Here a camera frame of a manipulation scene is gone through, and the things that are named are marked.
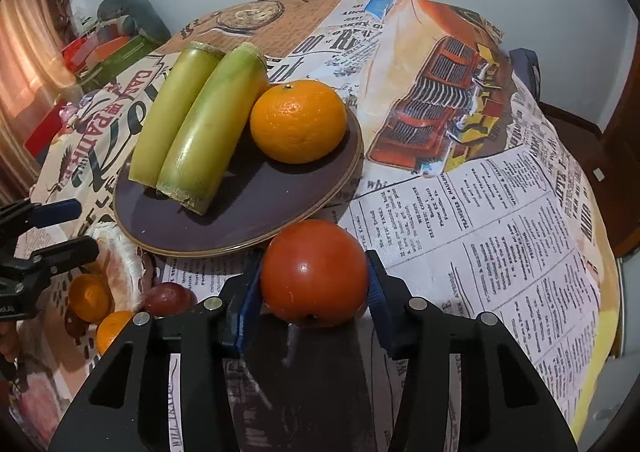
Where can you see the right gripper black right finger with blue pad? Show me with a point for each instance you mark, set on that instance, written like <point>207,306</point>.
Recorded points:
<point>505,405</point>

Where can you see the red tomato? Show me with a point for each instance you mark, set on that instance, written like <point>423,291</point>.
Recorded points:
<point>314,273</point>

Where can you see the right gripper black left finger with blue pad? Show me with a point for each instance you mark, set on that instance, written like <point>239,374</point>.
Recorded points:
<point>124,403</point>

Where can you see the red and green boxes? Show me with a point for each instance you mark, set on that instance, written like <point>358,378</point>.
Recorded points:
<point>99,57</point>

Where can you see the small orange upper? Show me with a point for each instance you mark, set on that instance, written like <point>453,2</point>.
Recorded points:
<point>90,298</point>

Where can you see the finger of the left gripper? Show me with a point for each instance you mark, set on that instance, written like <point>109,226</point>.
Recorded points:
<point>23,280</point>
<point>21,216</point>

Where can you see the large orange mandarin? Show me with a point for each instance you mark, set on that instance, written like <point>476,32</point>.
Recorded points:
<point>298,122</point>

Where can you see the newspaper print tablecloth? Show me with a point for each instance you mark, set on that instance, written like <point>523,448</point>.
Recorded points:
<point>464,189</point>

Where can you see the left green sugarcane piece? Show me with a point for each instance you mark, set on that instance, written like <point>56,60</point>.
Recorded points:
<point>184,82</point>

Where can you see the grey stuffed cushion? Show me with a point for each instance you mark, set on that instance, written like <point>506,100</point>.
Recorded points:
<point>138,15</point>

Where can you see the small orange lower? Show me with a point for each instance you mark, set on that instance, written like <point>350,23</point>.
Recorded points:
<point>109,329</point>

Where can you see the dark red grape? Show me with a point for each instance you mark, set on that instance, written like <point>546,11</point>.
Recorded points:
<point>168,299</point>

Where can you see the peeled pomelo piece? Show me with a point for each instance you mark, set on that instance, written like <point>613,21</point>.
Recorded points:
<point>123,265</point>

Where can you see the dark purple round plate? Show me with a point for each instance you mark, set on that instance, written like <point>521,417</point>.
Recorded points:
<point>256,199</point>

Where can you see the green sugarcane piece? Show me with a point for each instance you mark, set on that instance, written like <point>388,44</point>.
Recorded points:
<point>184,82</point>
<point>199,156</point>

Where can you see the small orange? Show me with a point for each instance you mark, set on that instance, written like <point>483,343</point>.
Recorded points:
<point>90,298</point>
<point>109,329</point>

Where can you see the pink striped curtain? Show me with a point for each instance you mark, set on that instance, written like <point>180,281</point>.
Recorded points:
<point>33,77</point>

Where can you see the dark blue chair back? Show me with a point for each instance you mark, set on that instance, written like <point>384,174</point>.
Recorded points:
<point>526,66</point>

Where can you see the right green sugarcane piece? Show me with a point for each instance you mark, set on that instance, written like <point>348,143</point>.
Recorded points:
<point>199,156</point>

